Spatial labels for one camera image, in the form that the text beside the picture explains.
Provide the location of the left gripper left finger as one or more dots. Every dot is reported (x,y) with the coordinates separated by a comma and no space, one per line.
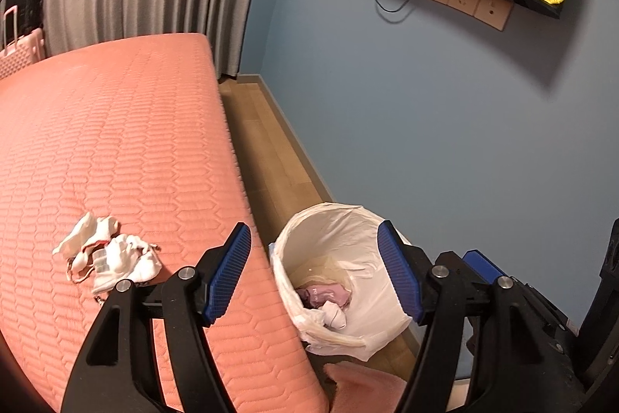
(221,268)

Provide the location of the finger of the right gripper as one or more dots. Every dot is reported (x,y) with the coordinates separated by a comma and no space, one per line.
(482,266)

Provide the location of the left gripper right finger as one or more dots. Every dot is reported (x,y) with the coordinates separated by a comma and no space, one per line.
(409,270)

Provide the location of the lilac cloth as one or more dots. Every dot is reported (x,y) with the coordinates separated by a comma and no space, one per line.
(316,295)

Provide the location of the white cloth bundle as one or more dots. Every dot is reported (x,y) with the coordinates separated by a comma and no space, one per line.
(96,250)

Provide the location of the trash bin with white bag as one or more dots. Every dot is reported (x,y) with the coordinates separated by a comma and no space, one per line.
(348,234)

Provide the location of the pink quilted mattress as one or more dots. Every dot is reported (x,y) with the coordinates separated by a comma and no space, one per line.
(132,129)

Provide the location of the pink suitcase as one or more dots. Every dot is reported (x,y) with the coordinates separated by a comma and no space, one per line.
(22,51)

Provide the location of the beige wall socket panel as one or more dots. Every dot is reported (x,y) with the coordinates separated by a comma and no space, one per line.
(494,13)

